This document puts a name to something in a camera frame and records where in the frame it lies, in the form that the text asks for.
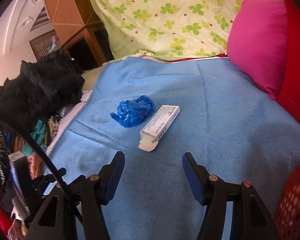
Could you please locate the long white medicine box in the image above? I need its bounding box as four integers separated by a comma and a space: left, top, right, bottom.
139, 105, 180, 152

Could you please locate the blue plastic bag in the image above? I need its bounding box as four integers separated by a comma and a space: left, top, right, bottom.
110, 95, 154, 128

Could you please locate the red plastic mesh basket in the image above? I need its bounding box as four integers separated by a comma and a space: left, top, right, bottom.
275, 165, 300, 239

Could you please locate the colourful clothes pile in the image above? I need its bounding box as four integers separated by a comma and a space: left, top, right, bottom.
5, 115, 61, 179

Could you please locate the red Nilrich paper bag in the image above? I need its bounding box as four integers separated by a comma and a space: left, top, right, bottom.
277, 0, 300, 123

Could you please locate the black plastic bag pile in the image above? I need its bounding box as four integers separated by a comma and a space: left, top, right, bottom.
0, 50, 84, 132

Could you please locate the pink pillow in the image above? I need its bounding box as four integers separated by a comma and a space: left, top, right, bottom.
227, 0, 288, 100

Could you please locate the green clover quilt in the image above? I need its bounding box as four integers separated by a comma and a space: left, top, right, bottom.
90, 0, 243, 61

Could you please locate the black cable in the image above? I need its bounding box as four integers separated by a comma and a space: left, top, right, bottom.
0, 109, 84, 225

